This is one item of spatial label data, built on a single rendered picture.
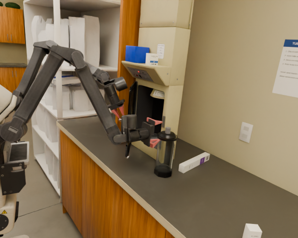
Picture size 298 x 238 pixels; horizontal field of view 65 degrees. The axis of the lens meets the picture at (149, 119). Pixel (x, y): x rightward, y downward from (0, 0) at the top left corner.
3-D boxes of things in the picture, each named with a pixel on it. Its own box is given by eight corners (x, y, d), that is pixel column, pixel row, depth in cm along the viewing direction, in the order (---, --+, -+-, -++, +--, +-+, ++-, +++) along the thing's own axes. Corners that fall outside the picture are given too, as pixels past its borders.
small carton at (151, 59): (153, 64, 130) (153, 53, 129) (157, 65, 126) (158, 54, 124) (145, 64, 128) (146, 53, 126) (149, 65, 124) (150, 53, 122)
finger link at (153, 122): (166, 119, 114) (152, 121, 109) (165, 132, 116) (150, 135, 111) (158, 115, 119) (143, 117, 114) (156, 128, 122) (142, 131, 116)
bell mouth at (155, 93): (165, 92, 157) (166, 84, 156) (184, 98, 144) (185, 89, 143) (144, 94, 146) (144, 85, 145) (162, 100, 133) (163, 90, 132)
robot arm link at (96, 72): (51, 55, 144) (43, 45, 133) (56, 48, 145) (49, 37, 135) (108, 89, 137) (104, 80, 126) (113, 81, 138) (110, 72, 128)
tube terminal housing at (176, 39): (158, 138, 179) (169, 32, 156) (189, 154, 155) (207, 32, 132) (131, 144, 164) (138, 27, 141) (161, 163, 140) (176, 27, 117)
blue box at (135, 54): (138, 61, 144) (139, 46, 141) (148, 63, 137) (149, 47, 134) (125, 61, 138) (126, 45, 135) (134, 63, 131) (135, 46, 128)
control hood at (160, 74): (135, 77, 150) (136, 61, 147) (169, 86, 126) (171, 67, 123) (120, 77, 143) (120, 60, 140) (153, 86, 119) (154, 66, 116)
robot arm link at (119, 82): (102, 81, 137) (99, 74, 129) (120, 73, 139) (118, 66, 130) (110, 98, 134) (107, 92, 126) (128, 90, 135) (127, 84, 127)
